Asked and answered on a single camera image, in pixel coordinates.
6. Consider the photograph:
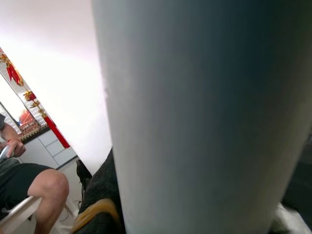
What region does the seated person hand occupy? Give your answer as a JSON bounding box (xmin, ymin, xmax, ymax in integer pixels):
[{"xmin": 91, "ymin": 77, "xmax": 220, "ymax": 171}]
[{"xmin": 4, "ymin": 138, "xmax": 26, "ymax": 158}]

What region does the white drawer cabinet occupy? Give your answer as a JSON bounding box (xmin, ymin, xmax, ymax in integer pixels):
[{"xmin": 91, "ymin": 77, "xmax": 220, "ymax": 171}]
[{"xmin": 19, "ymin": 129, "xmax": 79, "ymax": 169}]

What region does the white plastic chair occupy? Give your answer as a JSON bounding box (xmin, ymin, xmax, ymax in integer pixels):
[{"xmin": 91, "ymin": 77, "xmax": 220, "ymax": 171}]
[{"xmin": 0, "ymin": 195, "xmax": 81, "ymax": 234}]

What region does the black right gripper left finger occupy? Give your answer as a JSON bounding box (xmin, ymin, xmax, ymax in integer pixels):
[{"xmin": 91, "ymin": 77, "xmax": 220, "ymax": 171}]
[{"xmin": 72, "ymin": 146, "xmax": 125, "ymax": 234}]

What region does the seated person leg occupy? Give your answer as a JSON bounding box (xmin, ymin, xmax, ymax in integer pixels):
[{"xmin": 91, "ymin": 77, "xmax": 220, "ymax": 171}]
[{"xmin": 0, "ymin": 162, "xmax": 70, "ymax": 234}]

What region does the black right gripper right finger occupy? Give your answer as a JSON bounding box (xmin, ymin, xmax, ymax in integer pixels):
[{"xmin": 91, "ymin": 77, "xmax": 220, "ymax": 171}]
[{"xmin": 280, "ymin": 185, "xmax": 312, "ymax": 215}]

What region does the red gold hanging decoration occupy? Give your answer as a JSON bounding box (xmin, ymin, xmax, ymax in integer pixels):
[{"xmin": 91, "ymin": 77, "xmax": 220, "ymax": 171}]
[{"xmin": 0, "ymin": 47, "xmax": 71, "ymax": 149}]

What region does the white plastic table leg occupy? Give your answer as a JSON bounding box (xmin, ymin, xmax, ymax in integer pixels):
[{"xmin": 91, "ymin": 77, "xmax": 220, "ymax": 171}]
[{"xmin": 91, "ymin": 0, "xmax": 312, "ymax": 234}]

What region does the grey handheld device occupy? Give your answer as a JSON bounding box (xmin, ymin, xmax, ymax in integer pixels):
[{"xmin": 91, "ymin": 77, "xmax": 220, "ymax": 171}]
[{"xmin": 0, "ymin": 145, "xmax": 13, "ymax": 161}]

